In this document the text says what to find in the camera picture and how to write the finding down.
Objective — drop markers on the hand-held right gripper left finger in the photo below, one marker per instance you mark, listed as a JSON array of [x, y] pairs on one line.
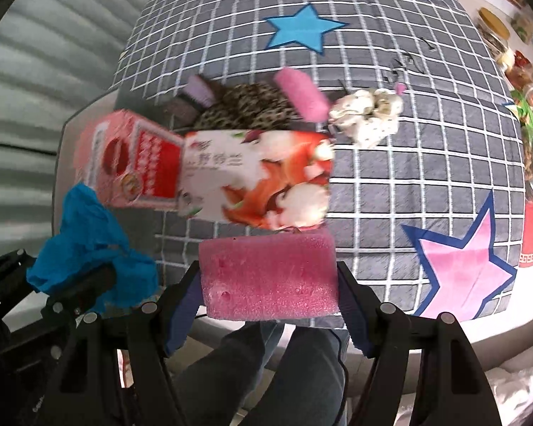
[[184, 308]]

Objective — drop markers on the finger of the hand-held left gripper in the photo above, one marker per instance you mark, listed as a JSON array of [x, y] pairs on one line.
[[9, 266], [84, 286]]

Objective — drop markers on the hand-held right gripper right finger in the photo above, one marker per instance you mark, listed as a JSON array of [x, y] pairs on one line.
[[355, 315]]

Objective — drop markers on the blue crepe cloth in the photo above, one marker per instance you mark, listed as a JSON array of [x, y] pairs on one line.
[[93, 235]]

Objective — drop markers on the pink foam block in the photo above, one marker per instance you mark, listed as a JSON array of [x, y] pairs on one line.
[[303, 94], [271, 275]]

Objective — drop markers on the pink patterned box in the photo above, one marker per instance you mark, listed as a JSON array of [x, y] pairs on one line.
[[133, 164]]

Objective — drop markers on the person's jeans legs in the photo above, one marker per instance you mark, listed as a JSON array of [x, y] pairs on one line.
[[271, 372]]

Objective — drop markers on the grey checked star blanket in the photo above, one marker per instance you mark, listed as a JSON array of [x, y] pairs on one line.
[[382, 177]]

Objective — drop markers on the white floral tissue pack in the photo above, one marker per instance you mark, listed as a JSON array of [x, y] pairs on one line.
[[266, 182]]

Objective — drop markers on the white fluffy cloth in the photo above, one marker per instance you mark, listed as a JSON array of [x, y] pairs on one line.
[[515, 395]]

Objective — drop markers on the white spotted scrunchie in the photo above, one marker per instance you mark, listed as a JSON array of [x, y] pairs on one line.
[[366, 115]]

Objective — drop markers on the leopard print cloth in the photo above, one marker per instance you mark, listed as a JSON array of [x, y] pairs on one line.
[[244, 106]]

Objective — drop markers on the yellow lidded jar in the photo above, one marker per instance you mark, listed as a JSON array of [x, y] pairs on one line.
[[493, 23]]

